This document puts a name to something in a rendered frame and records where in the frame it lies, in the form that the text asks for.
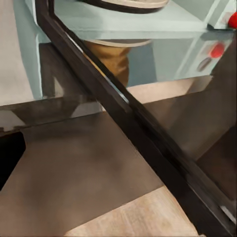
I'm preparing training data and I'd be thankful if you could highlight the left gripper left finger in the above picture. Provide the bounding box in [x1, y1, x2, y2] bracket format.
[0, 131, 26, 191]

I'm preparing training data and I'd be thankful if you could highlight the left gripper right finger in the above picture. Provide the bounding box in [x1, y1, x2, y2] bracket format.
[221, 131, 237, 171]

